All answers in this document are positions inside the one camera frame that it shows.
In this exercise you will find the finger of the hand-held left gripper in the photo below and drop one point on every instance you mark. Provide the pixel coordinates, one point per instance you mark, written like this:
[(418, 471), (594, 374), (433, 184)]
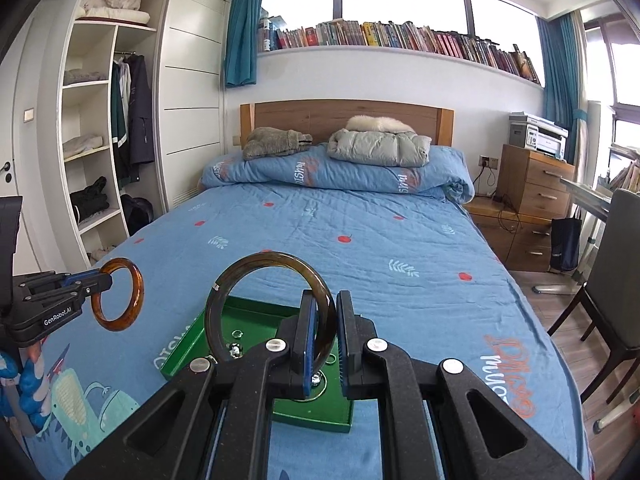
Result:
[(95, 291), (87, 276)]

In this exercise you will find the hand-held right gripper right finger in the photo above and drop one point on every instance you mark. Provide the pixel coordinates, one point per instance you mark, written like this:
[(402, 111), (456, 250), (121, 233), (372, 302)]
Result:
[(343, 345)]

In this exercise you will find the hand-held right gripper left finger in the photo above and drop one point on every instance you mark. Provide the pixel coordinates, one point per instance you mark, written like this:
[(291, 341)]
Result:
[(310, 350)]

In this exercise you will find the small amber bangle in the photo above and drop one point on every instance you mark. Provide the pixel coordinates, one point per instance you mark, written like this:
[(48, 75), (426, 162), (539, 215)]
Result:
[(135, 305)]

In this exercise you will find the green jewelry tray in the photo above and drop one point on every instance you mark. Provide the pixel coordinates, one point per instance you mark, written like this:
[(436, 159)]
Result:
[(255, 320)]

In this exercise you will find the large dark brown bangle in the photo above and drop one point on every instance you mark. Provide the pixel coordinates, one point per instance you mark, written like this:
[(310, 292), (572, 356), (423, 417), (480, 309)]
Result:
[(220, 280)]

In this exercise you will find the small pearl earrings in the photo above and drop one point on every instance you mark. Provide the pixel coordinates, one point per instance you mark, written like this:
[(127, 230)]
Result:
[(235, 350)]

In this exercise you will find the black bag on shelf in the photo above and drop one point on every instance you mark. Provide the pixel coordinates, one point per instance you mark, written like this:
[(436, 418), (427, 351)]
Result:
[(90, 197)]

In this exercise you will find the black backpack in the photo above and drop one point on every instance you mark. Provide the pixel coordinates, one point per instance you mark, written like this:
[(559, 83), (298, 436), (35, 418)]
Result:
[(136, 212)]

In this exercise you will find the blue dinosaur print bed cover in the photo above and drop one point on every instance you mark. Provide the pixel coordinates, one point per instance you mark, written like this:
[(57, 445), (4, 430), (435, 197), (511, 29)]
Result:
[(375, 270)]

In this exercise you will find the white folded clothes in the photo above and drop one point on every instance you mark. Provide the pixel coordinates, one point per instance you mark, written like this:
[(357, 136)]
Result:
[(85, 145)]

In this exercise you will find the green white hanging garment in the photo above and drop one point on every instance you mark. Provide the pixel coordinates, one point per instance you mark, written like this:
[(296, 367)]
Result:
[(119, 120)]

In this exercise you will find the folded blue quilt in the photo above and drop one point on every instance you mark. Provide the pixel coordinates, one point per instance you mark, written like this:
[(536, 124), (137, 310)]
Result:
[(350, 175)]

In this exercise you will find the dark hanging jacket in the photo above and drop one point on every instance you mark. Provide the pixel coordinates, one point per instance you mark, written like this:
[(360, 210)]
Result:
[(140, 110)]

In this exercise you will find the white wardrobe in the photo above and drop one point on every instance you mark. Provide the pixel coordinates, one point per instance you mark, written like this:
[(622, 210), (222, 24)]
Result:
[(190, 110)]

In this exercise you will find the grey folded clothes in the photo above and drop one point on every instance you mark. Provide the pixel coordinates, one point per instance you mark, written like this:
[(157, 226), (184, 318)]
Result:
[(85, 77)]

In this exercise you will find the low wooden nightstand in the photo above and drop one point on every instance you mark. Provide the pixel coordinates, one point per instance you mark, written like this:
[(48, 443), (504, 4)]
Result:
[(510, 235)]

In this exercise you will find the grey green down jacket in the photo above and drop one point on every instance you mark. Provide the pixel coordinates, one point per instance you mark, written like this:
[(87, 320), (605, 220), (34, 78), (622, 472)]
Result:
[(380, 147)]

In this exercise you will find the olive grey folded garment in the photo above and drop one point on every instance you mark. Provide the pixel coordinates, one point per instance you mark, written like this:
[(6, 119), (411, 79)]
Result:
[(275, 142)]

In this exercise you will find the white fur garment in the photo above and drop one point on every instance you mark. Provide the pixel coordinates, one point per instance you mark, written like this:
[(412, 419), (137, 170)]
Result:
[(380, 122)]

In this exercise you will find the wooden headboard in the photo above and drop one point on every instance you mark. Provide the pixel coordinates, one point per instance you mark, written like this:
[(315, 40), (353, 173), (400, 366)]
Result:
[(325, 115)]

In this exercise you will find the dark blue tote bag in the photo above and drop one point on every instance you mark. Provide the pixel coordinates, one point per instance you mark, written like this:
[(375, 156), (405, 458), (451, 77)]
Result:
[(566, 245)]

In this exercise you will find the wooden drawer cabinet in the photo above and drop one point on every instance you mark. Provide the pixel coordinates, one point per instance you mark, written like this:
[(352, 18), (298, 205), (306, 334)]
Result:
[(537, 185)]

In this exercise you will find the white pillow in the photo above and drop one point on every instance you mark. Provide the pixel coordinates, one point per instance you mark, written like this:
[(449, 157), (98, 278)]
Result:
[(112, 16)]

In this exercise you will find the grey chair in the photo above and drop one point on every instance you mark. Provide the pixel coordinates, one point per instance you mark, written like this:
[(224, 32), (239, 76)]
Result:
[(612, 270)]

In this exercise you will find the teal curtain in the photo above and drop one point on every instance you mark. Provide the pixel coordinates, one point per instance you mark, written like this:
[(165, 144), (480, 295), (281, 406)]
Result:
[(242, 35), (562, 85)]

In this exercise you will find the white printer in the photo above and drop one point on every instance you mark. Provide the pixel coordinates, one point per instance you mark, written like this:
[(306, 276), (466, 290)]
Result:
[(539, 135)]

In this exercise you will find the white folding table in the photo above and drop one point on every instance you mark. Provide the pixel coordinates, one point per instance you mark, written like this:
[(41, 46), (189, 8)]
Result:
[(585, 190)]

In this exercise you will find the row of books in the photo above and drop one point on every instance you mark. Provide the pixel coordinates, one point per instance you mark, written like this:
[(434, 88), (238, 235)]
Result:
[(400, 37)]

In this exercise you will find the light switch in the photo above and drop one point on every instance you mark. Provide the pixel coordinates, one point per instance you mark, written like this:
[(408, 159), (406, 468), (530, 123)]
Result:
[(28, 114)]

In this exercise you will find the wall outlet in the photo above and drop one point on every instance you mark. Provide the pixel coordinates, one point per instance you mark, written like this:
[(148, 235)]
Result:
[(488, 162)]

